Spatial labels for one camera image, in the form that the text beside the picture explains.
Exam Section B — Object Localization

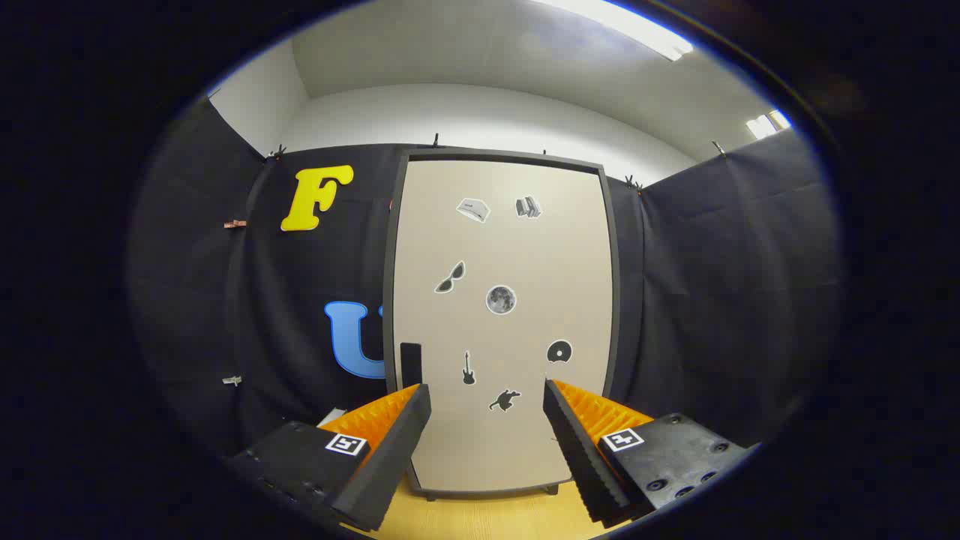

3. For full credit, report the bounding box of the long ceiling light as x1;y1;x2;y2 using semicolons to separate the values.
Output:
540;0;695;62

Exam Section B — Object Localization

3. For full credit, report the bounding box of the black backdrop cloth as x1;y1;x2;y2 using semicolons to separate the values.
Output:
127;97;841;458

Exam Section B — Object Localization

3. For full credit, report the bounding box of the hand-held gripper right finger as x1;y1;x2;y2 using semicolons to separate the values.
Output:
543;379;755;526

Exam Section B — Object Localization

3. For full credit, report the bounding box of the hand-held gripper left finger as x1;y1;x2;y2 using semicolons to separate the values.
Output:
225;384;433;533

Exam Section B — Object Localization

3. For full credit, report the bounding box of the black door handle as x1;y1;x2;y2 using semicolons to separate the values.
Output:
400;343;422;392

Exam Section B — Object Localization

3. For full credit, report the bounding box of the dark grey cabinet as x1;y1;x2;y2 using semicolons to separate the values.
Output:
382;148;622;502

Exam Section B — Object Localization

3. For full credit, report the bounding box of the small ceiling light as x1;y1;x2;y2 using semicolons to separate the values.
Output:
746;109;792;140

